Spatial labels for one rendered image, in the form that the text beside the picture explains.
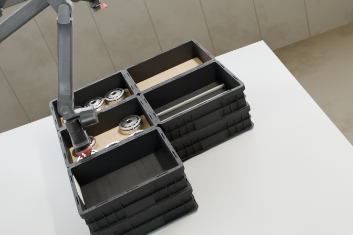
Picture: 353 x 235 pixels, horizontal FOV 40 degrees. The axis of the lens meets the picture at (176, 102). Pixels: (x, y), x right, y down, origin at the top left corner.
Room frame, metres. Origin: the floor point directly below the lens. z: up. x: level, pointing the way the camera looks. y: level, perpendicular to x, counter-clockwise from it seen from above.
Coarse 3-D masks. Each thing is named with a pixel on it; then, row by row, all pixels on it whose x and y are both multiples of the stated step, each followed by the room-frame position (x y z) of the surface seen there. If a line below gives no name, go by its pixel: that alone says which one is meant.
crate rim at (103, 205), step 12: (144, 132) 1.63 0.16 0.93; (120, 144) 1.61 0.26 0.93; (168, 144) 1.50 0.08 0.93; (96, 156) 1.58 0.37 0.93; (72, 168) 1.57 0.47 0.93; (180, 168) 1.35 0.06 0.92; (72, 180) 1.49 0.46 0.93; (156, 180) 1.33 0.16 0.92; (72, 192) 1.42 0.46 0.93; (132, 192) 1.32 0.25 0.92; (108, 204) 1.30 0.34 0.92; (84, 216) 1.29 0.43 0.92
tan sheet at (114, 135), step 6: (144, 120) 1.87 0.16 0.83; (144, 126) 1.82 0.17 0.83; (150, 126) 1.81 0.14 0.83; (108, 132) 1.88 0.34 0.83; (114, 132) 1.86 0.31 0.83; (120, 132) 1.84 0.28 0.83; (96, 138) 1.86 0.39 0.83; (102, 138) 1.84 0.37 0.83; (108, 138) 1.83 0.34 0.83; (114, 138) 1.81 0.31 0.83; (120, 138) 1.80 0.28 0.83; (102, 144) 1.80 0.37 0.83; (108, 144) 1.78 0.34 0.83; (72, 150) 1.84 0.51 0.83; (96, 150) 1.77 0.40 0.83; (72, 156) 1.79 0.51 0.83; (78, 156) 1.77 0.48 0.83
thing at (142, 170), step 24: (144, 144) 1.62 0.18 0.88; (96, 168) 1.58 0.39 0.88; (120, 168) 1.59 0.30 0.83; (144, 168) 1.54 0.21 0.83; (168, 168) 1.49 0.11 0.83; (96, 192) 1.50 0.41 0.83; (120, 192) 1.45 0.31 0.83; (144, 192) 1.33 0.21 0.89; (168, 192) 1.35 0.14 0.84; (96, 216) 1.30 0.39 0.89; (120, 216) 1.31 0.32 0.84
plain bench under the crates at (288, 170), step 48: (240, 48) 2.45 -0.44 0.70; (288, 96) 1.86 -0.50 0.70; (0, 144) 2.33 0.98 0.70; (48, 144) 2.16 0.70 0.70; (240, 144) 1.64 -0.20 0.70; (288, 144) 1.54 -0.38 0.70; (336, 144) 1.44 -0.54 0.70; (0, 192) 1.90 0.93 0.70; (48, 192) 1.78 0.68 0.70; (192, 192) 1.46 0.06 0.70; (240, 192) 1.37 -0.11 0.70; (288, 192) 1.29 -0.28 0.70; (336, 192) 1.21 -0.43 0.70
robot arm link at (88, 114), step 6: (60, 108) 1.65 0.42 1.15; (66, 108) 1.65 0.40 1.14; (84, 108) 1.69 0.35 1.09; (90, 108) 1.67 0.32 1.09; (66, 114) 1.65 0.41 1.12; (72, 114) 1.66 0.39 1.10; (78, 114) 1.66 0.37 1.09; (84, 114) 1.66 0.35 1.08; (90, 114) 1.66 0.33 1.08; (96, 114) 1.69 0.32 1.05; (84, 120) 1.65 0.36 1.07; (90, 120) 1.64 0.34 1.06; (96, 120) 1.64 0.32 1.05; (84, 126) 1.65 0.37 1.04
